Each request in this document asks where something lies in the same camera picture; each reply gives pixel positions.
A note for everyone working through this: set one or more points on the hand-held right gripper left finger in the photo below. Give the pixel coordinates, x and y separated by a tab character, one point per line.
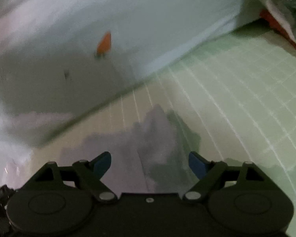
103	164

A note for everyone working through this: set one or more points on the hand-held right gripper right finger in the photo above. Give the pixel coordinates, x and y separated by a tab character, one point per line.
196	166

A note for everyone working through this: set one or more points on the grey hoodie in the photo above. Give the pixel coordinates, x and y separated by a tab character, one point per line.
153	138

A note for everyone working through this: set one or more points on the green grid mat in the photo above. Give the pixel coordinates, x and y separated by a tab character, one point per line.
236	91

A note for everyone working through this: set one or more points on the pale carrot-print bedding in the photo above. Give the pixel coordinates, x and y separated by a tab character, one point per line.
101	17

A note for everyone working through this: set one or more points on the orange cloth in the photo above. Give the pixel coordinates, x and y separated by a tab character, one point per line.
273	23

